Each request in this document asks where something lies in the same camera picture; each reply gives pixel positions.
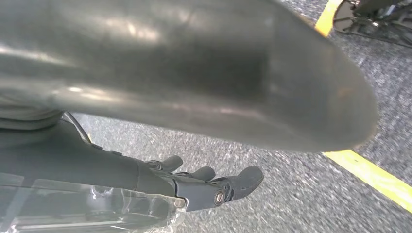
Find black robot right foot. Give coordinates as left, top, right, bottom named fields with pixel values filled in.
left=333, top=0, right=412, bottom=49

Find yellow floor tape square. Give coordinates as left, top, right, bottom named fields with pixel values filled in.
left=313, top=0, right=412, bottom=214

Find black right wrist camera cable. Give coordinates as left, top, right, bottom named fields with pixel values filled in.
left=61, top=111, right=93, bottom=144

